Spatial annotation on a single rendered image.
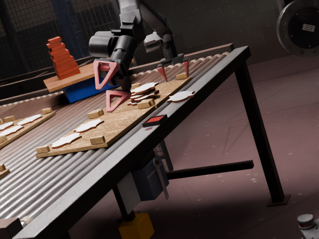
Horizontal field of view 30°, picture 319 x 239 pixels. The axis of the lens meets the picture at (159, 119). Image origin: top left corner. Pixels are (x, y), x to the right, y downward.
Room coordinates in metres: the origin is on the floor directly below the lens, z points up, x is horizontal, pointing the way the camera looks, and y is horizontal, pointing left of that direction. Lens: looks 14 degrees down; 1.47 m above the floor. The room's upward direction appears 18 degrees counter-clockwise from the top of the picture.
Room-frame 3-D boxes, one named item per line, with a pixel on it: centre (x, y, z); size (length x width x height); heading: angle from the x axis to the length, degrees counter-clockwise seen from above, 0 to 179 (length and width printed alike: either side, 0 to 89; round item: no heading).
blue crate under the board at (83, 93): (3.45, 0.32, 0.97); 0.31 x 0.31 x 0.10; 10
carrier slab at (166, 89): (2.73, 0.04, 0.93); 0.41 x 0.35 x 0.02; 150
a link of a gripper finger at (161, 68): (2.58, -0.10, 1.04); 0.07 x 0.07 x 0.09; 76
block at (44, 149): (2.28, 0.47, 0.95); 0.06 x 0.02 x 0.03; 59
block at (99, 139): (2.14, 0.24, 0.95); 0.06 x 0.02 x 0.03; 59
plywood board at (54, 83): (3.52, 0.32, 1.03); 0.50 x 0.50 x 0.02; 10
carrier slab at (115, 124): (2.38, 0.26, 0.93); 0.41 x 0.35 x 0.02; 149
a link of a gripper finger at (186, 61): (2.56, -0.17, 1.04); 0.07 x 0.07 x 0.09; 76
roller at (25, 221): (2.44, 0.00, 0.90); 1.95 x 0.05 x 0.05; 151
